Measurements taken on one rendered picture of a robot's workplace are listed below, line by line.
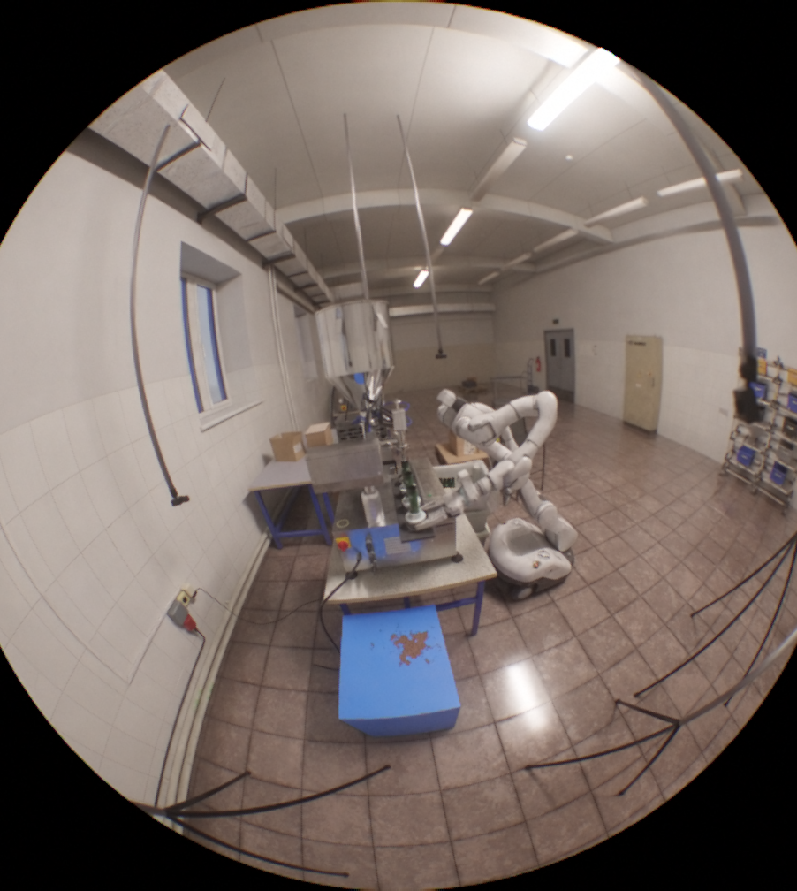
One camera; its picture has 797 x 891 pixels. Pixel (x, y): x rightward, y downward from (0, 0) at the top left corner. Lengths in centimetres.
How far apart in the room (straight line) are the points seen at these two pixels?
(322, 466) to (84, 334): 148
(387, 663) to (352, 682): 16
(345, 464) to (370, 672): 80
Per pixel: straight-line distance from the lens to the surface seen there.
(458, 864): 175
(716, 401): 573
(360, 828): 171
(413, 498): 87
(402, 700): 106
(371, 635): 119
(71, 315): 172
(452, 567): 118
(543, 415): 104
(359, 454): 89
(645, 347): 598
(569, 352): 826
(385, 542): 105
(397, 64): 324
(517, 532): 203
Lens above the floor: 162
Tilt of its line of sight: 20 degrees down
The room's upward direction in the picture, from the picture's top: 8 degrees counter-clockwise
